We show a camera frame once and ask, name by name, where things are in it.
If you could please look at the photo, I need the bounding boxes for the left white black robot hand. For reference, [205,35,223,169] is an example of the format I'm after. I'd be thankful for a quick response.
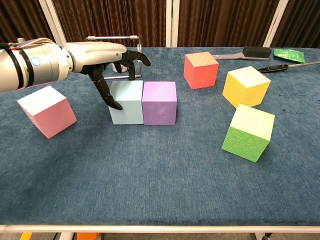
[62,41,152,111]

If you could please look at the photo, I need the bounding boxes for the light blue cube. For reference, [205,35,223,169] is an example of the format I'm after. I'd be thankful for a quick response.
[107,80,145,125]

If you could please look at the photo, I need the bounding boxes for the pink cube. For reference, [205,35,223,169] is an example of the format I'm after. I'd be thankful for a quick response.
[16,85,78,140]

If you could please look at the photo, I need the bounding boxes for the red cube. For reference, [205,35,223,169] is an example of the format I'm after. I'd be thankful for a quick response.
[183,51,220,90]

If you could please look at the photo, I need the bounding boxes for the yellow cube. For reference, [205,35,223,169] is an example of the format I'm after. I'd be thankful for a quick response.
[222,65,272,109]

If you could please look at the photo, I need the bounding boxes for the purple cube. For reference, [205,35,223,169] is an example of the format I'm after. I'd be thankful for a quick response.
[141,81,178,126]

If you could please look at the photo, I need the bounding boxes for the green cube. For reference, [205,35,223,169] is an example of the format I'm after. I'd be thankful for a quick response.
[220,103,276,164]

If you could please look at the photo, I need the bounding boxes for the blue felt table cover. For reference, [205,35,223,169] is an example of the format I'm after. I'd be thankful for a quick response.
[0,46,320,226]

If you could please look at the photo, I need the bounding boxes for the grey brush black bristles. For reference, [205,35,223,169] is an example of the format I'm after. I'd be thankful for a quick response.
[211,46,273,61]

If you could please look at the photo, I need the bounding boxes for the orange object under table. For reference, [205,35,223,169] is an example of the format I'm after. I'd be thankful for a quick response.
[76,232,101,240]

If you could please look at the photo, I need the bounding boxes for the green foil packet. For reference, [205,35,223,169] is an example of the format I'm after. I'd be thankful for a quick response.
[273,48,306,64]

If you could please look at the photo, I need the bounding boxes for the metal wire stand white clips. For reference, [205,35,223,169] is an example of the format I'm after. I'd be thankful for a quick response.
[85,35,144,81]

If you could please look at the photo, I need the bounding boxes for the steel ladle black handle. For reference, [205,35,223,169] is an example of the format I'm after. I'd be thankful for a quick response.
[257,59,320,74]

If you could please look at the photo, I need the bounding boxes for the white table frame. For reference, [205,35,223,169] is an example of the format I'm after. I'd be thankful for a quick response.
[0,224,320,240]

